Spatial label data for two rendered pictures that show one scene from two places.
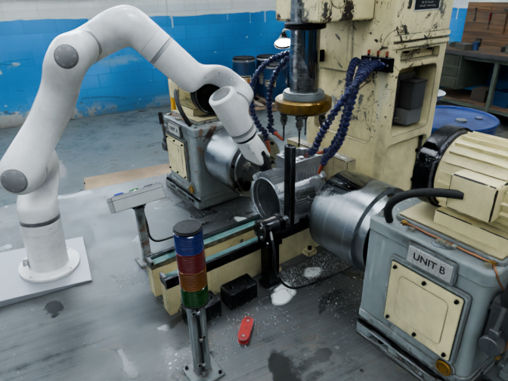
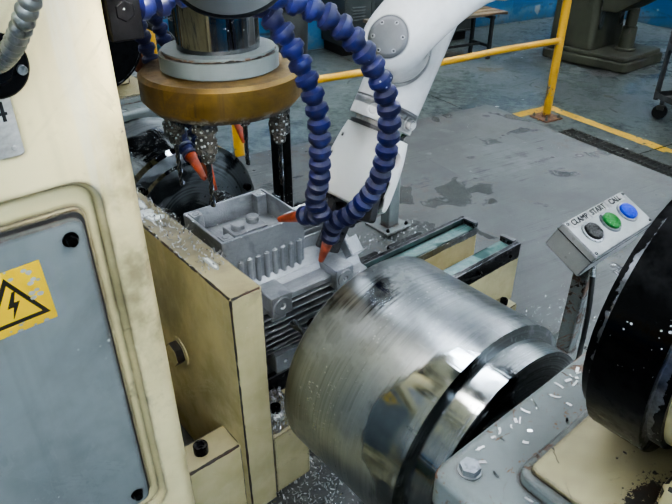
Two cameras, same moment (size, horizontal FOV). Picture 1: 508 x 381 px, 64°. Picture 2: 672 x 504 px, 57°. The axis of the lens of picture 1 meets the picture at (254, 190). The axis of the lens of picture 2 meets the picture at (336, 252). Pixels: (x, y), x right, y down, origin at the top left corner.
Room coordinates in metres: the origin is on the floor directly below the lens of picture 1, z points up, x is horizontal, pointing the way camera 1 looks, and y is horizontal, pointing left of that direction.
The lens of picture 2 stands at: (1.98, -0.09, 1.51)
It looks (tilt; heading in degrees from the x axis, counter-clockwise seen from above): 31 degrees down; 175
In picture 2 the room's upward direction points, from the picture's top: straight up
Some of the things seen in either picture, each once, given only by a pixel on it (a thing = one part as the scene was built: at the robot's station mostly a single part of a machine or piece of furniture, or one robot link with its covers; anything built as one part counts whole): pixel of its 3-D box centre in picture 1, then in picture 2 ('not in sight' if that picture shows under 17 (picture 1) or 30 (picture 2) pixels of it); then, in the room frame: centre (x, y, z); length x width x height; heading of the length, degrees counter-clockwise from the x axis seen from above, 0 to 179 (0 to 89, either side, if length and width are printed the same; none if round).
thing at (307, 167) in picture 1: (298, 164); (245, 238); (1.28, -0.15, 1.11); 0.12 x 0.11 x 0.07; 124
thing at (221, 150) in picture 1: (235, 156); (463, 423); (1.56, 0.07, 1.04); 0.37 x 0.25 x 0.25; 35
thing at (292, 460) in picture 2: not in sight; (277, 437); (1.40, -0.13, 0.86); 0.07 x 0.06 x 0.12; 35
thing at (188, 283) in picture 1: (192, 274); not in sight; (0.71, 0.14, 1.10); 0.06 x 0.06 x 0.04
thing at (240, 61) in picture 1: (272, 81); not in sight; (6.46, -0.34, 0.37); 1.20 x 0.80 x 0.74; 110
